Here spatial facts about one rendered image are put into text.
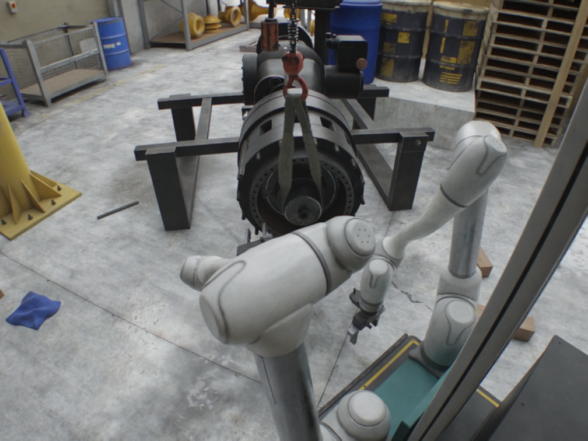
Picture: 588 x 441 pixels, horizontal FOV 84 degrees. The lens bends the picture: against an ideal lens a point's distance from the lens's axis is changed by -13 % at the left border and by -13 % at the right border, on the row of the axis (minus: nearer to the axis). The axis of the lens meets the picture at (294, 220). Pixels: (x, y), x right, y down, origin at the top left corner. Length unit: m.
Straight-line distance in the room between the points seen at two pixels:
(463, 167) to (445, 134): 3.05
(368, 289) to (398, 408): 0.42
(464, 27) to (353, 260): 3.83
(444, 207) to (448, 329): 0.44
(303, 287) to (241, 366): 1.41
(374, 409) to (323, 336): 1.04
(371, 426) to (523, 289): 0.58
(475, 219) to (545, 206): 0.72
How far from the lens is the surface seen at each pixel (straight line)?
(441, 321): 1.32
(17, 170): 3.45
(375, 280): 1.28
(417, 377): 1.46
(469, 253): 1.34
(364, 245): 0.62
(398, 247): 1.37
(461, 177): 1.00
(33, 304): 2.63
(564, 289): 2.83
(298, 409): 0.80
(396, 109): 4.01
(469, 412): 1.62
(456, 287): 1.41
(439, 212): 1.07
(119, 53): 7.52
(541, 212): 0.56
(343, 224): 0.62
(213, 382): 1.94
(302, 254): 0.60
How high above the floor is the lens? 1.69
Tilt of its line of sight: 38 degrees down
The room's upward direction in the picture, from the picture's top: straight up
